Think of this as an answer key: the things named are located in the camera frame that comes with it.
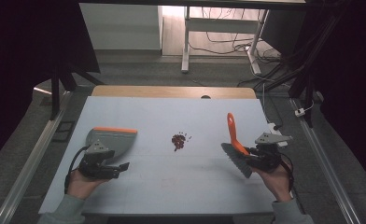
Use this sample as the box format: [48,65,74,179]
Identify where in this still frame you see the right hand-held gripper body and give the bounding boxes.
[254,132,293,173]

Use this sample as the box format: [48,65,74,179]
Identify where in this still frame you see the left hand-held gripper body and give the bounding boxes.
[77,139,116,180]

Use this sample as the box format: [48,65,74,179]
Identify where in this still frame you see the orange brush with grey bristles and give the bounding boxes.
[220,112,254,179]

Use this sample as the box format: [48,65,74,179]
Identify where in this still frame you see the grey dustpan with orange edge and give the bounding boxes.
[85,126,139,163]

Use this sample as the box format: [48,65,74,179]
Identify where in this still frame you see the pile of red beans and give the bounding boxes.
[171,132,193,153]

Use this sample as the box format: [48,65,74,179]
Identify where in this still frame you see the person's left hand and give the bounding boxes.
[66,170,109,201]

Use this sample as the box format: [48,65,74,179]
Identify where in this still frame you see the person's right hand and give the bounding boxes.
[251,160,294,203]

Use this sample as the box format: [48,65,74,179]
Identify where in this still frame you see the black metal stand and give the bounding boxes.
[48,60,106,121]
[288,12,344,129]

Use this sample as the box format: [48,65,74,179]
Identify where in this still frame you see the wooden table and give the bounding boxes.
[91,85,258,100]

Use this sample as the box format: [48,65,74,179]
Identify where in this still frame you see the dark curtain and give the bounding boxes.
[0,0,102,171]
[291,0,366,189]

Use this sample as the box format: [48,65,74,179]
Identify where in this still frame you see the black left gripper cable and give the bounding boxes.
[63,145,91,194]

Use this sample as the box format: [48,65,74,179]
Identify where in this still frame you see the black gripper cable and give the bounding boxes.
[63,145,91,194]
[277,151,296,193]

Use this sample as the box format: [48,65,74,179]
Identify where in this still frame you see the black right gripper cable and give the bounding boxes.
[277,151,296,193]

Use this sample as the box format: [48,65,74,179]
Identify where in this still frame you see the aluminium rail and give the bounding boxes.
[289,97,362,224]
[0,92,73,224]

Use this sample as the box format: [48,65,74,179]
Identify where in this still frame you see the black floor cables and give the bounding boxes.
[189,7,301,90]

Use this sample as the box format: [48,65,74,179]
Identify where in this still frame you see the white desk frame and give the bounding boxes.
[180,5,271,76]

